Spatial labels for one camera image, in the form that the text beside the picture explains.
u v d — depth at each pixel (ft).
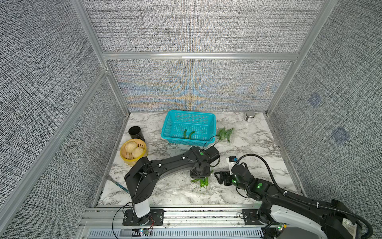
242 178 2.04
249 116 3.66
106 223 2.39
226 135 3.36
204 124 3.64
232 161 2.41
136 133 3.19
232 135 3.39
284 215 1.89
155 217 2.43
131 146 3.09
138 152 2.95
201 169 2.16
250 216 2.40
